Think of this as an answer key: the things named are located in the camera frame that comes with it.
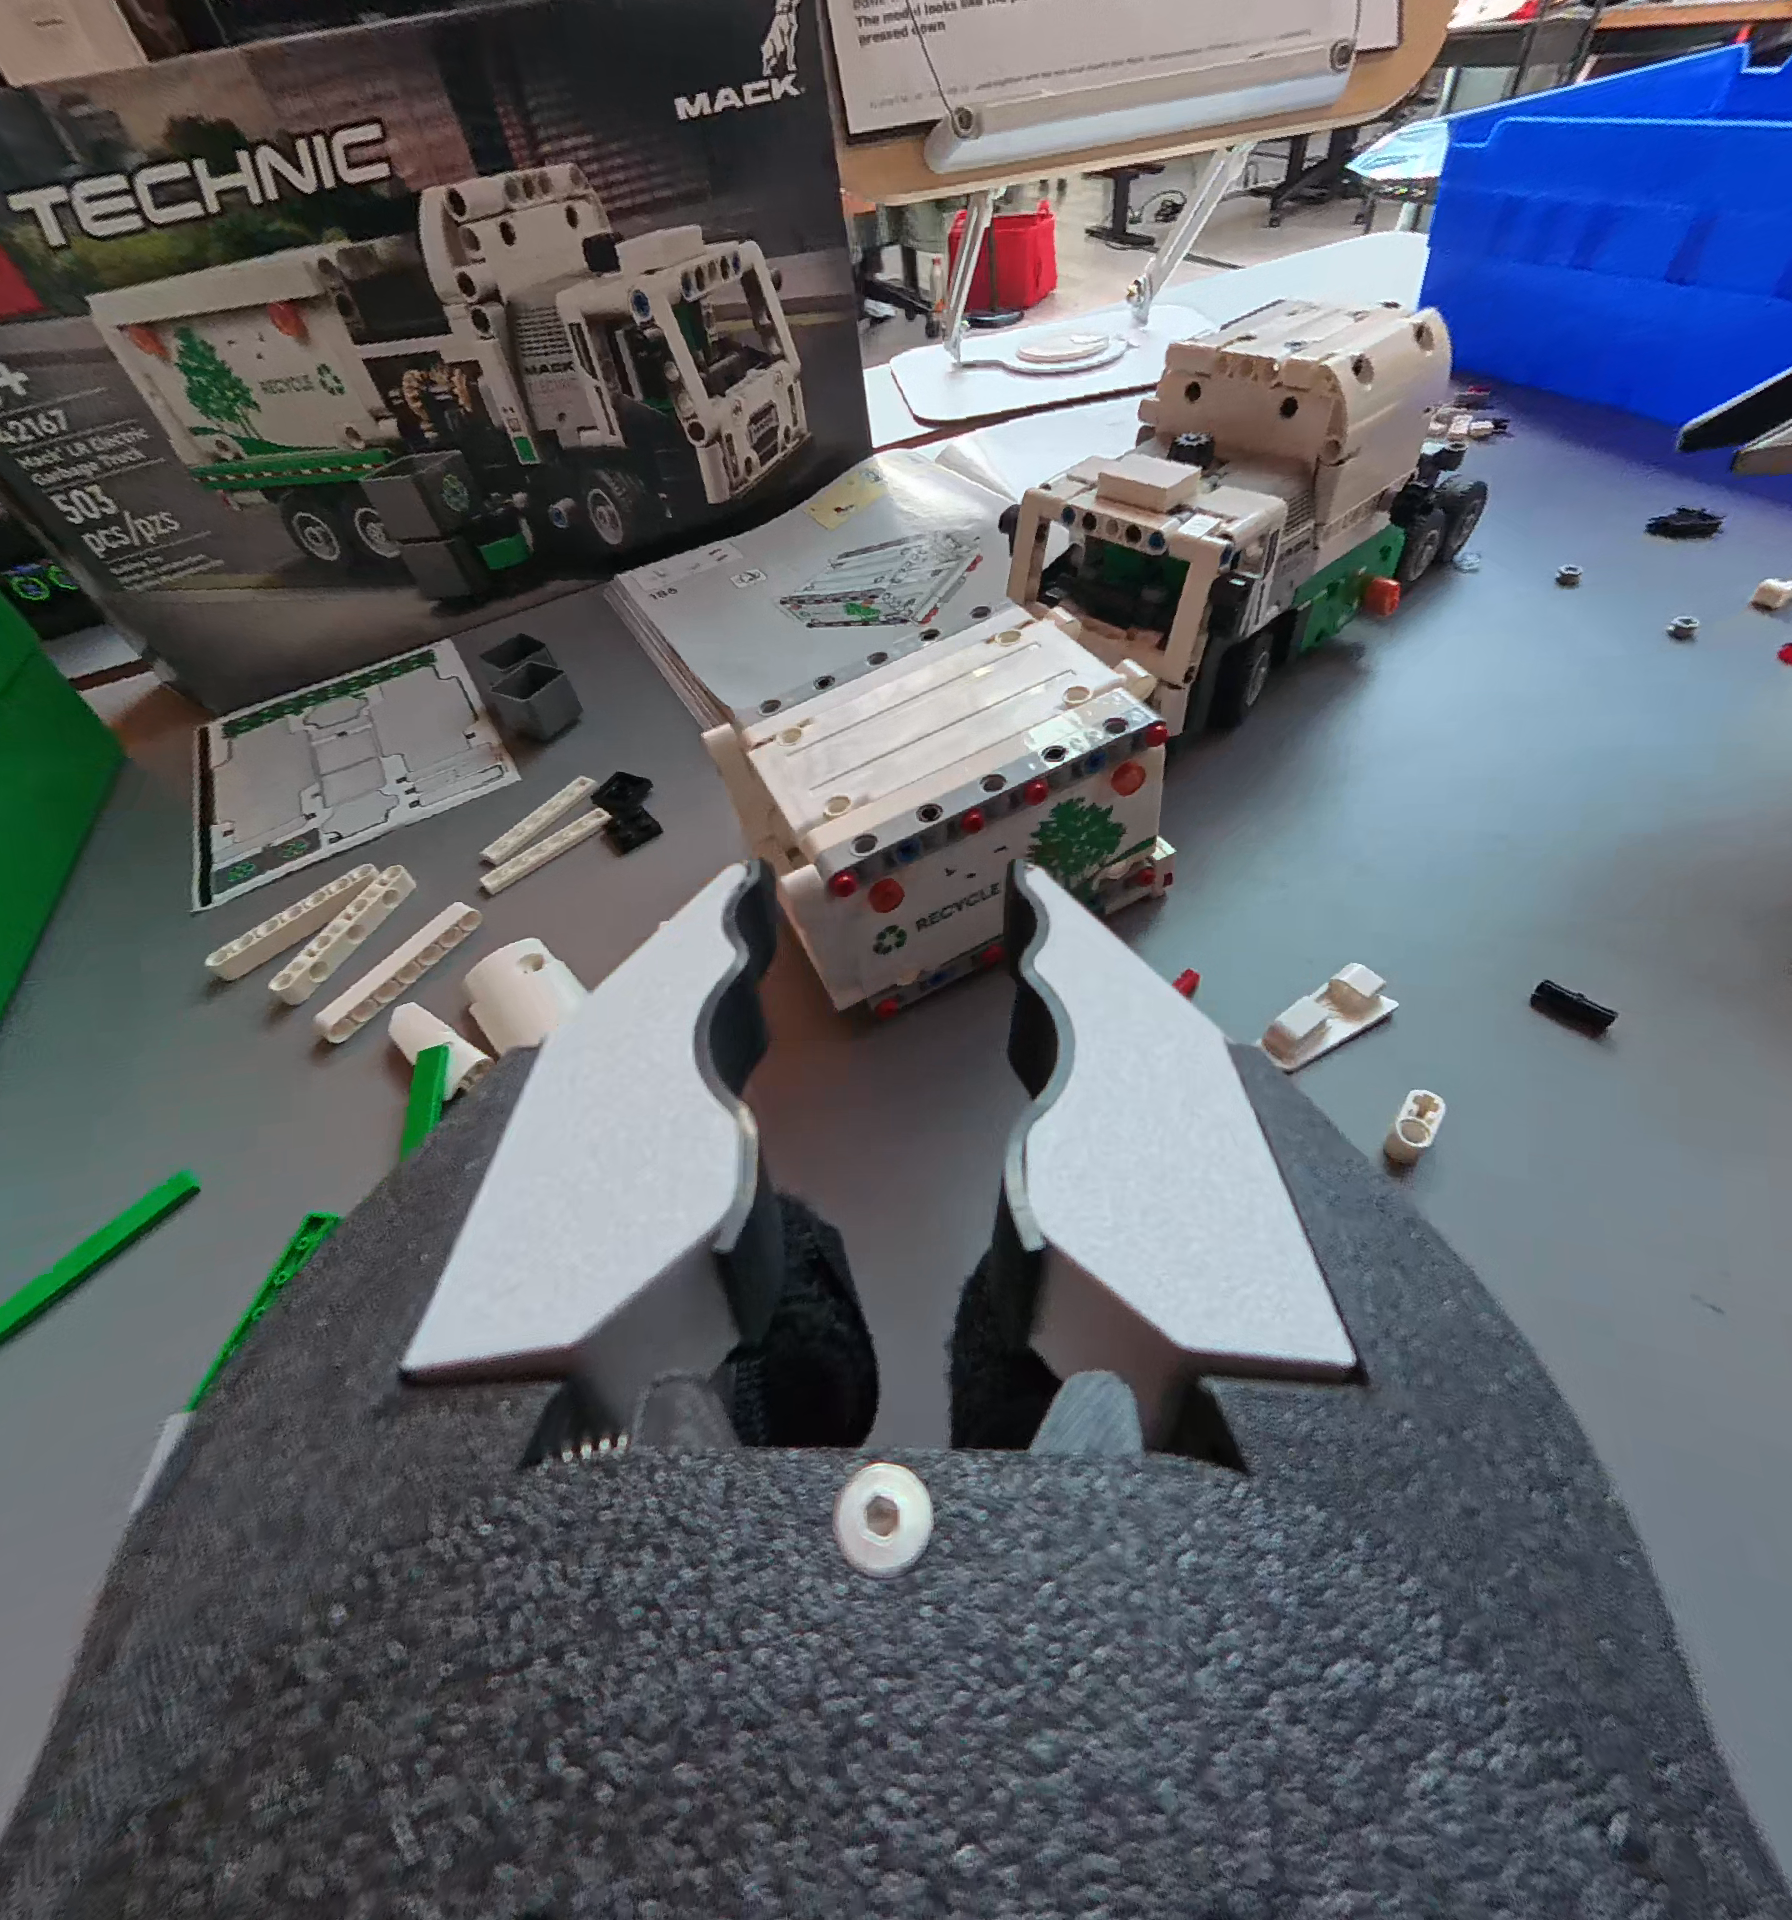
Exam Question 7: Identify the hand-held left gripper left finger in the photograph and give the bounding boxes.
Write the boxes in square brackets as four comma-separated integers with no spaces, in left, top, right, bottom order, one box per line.
[401,859,781,1444]

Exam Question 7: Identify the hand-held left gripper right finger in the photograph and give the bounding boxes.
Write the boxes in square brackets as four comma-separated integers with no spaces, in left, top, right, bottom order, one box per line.
[1000,863,1360,1452]

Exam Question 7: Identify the white lego garbage container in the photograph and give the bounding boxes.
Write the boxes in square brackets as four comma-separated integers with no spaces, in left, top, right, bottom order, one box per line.
[701,606,1180,1021]

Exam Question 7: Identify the white curved lego panel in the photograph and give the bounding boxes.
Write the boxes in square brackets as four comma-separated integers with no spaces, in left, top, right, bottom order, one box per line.
[465,937,590,1053]

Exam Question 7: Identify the white lego panel piece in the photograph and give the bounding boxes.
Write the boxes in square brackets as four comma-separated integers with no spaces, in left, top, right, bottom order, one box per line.
[1263,963,1399,1073]

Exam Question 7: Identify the long white lego liftarm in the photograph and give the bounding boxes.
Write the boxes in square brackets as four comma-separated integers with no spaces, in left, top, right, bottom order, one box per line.
[207,865,384,980]
[269,865,420,1007]
[314,899,484,1045]

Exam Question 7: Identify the thin white lego beam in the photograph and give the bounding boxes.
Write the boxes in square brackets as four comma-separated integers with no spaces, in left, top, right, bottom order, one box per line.
[478,808,614,896]
[478,773,598,865]

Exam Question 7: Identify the dark grey lego bins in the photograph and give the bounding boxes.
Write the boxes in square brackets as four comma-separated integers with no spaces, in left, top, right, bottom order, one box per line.
[493,665,587,744]

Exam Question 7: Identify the lego sticker sheet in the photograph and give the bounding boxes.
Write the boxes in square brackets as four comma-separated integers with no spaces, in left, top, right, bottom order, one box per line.
[191,639,523,914]

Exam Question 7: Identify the long green lego plate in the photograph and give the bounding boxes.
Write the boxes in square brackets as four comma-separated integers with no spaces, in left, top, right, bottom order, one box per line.
[0,1171,200,1346]

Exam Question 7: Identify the white green lego truck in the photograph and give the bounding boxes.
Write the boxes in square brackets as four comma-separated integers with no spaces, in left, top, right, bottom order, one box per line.
[1003,300,1490,737]

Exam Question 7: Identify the lego instruction booklet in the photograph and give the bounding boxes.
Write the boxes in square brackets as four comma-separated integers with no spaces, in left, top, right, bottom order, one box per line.
[602,449,1024,724]

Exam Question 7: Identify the black lego set box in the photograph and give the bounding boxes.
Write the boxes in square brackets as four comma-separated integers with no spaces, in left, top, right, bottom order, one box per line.
[0,0,876,714]

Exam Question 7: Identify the blue plastic bin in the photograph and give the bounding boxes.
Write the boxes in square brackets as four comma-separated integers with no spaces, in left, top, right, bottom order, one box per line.
[1421,37,1792,451]

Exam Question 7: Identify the green plastic bin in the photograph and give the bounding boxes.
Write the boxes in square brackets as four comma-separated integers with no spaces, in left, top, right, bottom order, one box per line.
[0,501,127,1156]

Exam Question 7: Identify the sign stand with white base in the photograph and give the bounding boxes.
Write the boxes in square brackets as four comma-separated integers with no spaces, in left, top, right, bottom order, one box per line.
[827,0,1453,429]

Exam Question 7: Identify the red bag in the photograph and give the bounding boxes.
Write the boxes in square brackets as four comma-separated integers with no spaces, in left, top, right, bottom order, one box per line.
[987,203,1058,319]

